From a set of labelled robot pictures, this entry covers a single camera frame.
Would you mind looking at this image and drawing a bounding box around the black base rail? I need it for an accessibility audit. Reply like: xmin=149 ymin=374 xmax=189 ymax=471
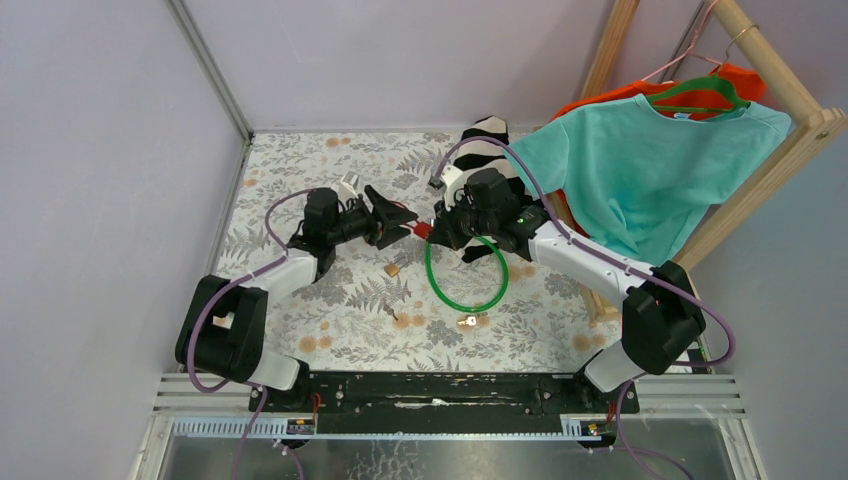
xmin=248 ymin=371 xmax=640 ymax=436

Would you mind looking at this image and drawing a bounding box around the teal t-shirt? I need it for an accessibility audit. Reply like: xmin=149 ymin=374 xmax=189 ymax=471
xmin=506 ymin=95 xmax=792 ymax=265

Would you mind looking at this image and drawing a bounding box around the orange t-shirt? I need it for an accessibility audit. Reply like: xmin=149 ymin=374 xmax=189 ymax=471
xmin=552 ymin=64 xmax=767 ymax=121

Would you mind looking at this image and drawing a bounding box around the brass padlock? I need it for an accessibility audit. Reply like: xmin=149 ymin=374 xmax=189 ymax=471
xmin=384 ymin=257 xmax=409 ymax=278

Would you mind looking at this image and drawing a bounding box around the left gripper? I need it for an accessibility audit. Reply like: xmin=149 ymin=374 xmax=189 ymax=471
xmin=327 ymin=185 xmax=418 ymax=250

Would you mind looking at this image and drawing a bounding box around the green hanger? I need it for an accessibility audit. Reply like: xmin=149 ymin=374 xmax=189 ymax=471
xmin=645 ymin=23 xmax=761 ymax=115

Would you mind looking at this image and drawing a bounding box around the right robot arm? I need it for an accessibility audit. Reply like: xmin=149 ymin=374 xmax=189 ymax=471
xmin=427 ymin=166 xmax=706 ymax=412

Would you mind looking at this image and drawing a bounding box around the wooden clothes rack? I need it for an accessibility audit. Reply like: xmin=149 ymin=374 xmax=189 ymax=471
xmin=546 ymin=0 xmax=848 ymax=326

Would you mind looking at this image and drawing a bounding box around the black white striped cloth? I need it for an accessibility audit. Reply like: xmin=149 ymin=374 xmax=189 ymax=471
xmin=448 ymin=116 xmax=534 ymax=263

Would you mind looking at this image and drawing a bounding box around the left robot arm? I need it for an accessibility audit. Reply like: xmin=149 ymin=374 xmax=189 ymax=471
xmin=175 ymin=186 xmax=418 ymax=411

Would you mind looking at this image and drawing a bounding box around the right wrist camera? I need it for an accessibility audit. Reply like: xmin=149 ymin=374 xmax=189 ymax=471
xmin=428 ymin=165 xmax=470 ymax=210

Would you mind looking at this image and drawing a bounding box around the pink hanger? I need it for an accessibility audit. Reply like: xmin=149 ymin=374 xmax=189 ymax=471
xmin=642 ymin=1 xmax=722 ymax=84

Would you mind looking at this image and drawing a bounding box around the red cable lock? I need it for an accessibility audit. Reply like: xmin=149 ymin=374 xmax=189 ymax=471
xmin=389 ymin=201 xmax=431 ymax=239

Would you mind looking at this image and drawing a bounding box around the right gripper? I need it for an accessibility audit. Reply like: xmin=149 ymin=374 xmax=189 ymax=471
xmin=430 ymin=190 xmax=497 ymax=251

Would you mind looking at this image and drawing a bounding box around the green cable lock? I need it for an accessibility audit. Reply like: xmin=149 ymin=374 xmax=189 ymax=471
xmin=424 ymin=236 xmax=509 ymax=314

